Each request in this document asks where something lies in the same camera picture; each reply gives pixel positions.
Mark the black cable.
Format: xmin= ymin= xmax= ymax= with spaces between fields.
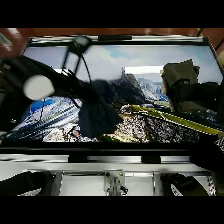
xmin=81 ymin=55 xmax=93 ymax=84

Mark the olive green garment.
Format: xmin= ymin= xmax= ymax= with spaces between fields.
xmin=161 ymin=59 xmax=209 ymax=114

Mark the navy blue garment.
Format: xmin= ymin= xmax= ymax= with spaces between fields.
xmin=77 ymin=79 xmax=125 ymax=140

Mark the silver frame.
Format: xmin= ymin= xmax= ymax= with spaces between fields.
xmin=0 ymin=153 xmax=224 ymax=197

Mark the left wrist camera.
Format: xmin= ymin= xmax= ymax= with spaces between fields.
xmin=61 ymin=34 xmax=93 ymax=73

